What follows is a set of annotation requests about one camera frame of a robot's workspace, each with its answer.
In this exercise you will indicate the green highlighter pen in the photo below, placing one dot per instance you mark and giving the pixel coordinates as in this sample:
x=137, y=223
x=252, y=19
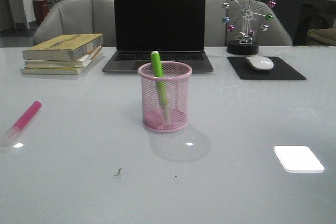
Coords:
x=158, y=66

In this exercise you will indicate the pink mesh pen holder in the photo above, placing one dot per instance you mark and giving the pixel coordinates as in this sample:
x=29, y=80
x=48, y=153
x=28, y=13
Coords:
x=176, y=76

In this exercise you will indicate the grey laptop computer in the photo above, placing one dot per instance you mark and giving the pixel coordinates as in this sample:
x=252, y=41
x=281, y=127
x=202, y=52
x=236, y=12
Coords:
x=174, y=28

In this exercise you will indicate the middle cream book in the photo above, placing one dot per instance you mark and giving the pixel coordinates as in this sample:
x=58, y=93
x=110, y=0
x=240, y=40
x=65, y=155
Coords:
x=79, y=63

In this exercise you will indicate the bottom yellow book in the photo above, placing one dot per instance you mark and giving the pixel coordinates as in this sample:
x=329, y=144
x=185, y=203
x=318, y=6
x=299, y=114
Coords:
x=56, y=71

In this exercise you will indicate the yellow book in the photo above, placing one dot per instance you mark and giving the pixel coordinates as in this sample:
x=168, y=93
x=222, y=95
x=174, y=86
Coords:
x=68, y=47
x=56, y=71

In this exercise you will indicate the right grey armchair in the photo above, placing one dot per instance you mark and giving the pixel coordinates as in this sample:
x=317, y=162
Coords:
x=222, y=23

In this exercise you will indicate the grey armchair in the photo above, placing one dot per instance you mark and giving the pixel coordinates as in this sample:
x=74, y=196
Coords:
x=222, y=23
x=79, y=17

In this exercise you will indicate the white computer mouse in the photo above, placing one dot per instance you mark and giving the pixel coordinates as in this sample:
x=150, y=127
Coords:
x=260, y=63

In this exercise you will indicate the top yellow book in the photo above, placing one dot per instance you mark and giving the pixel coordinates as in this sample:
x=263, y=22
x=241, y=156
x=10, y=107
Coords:
x=68, y=47

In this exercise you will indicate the left grey armchair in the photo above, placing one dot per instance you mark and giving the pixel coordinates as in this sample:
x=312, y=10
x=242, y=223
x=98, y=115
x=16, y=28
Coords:
x=79, y=17

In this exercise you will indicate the black mouse pad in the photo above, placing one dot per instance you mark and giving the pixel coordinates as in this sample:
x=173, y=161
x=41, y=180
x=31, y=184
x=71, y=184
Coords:
x=280, y=71

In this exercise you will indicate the ferris wheel desk toy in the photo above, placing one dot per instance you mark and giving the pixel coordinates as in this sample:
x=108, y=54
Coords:
x=244, y=43

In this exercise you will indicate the red trash bin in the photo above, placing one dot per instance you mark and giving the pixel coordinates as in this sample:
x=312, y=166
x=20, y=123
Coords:
x=41, y=10

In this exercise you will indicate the pink highlighter pen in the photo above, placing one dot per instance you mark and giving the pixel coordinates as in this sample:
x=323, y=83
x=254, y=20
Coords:
x=12, y=134

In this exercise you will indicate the olive cushion seat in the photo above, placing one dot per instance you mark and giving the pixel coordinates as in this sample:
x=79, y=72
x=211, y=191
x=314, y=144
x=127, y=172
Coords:
x=323, y=36

